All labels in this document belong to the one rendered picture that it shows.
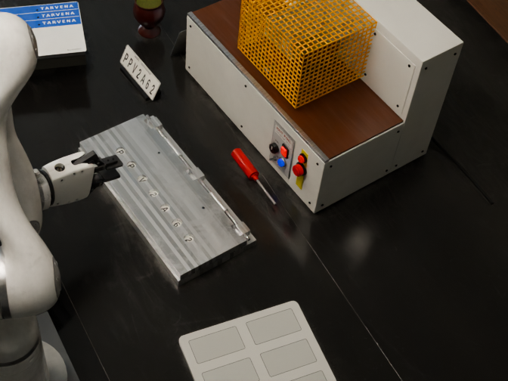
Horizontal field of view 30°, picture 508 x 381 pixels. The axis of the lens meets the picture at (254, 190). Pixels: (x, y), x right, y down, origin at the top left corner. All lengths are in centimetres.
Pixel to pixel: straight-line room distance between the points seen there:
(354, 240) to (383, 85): 36
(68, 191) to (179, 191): 32
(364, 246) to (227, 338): 40
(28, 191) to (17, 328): 26
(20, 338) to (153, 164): 67
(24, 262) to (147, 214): 62
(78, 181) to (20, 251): 42
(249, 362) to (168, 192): 45
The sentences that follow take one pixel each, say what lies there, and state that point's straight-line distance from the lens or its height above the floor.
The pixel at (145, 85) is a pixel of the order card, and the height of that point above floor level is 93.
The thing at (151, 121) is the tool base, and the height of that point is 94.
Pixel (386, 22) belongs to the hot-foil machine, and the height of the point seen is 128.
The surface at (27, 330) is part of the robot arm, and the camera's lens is 171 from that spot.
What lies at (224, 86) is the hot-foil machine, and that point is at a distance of 231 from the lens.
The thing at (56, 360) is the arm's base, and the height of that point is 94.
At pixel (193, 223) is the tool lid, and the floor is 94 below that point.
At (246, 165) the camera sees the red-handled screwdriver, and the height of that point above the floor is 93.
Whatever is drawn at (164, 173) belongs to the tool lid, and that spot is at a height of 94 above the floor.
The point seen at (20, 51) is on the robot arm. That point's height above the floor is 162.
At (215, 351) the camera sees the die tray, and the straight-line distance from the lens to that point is 198.
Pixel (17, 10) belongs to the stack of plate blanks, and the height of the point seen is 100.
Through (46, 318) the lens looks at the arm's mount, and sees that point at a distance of 200.
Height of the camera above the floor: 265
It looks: 52 degrees down
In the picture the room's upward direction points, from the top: 7 degrees clockwise
